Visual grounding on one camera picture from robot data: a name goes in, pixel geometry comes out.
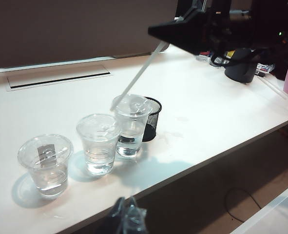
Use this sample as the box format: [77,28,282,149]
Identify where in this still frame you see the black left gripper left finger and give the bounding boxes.
[102,196,126,234]

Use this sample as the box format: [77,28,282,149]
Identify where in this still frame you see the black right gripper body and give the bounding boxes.
[206,9,247,54]

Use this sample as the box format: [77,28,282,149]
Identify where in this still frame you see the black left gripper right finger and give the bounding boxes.
[120,195,147,234]

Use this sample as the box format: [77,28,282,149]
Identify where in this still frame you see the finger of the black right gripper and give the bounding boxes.
[182,6,207,23]
[148,12,208,56]

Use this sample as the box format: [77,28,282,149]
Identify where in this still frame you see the white paper straw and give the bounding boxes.
[110,16,185,112]

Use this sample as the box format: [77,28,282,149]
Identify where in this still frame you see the medium clear plastic cup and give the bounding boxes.
[76,113,122,176]

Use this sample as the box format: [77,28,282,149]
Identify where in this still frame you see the large clear plastic cup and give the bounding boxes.
[113,94,154,160]

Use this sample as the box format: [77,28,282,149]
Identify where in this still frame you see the small clear plastic cup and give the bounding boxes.
[17,134,74,199]

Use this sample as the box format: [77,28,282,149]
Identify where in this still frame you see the black cylindrical container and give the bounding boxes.
[225,47,259,84]

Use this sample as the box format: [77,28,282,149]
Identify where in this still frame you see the black mesh pen holder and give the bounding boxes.
[141,97,163,142]

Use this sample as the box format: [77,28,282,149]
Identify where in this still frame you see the brown desk partition panel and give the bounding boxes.
[0,0,179,70]

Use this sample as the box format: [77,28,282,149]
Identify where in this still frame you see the black floor cable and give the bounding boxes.
[225,187,263,221]

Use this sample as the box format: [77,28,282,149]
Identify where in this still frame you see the white desk cable slot cover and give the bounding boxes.
[6,64,113,92]

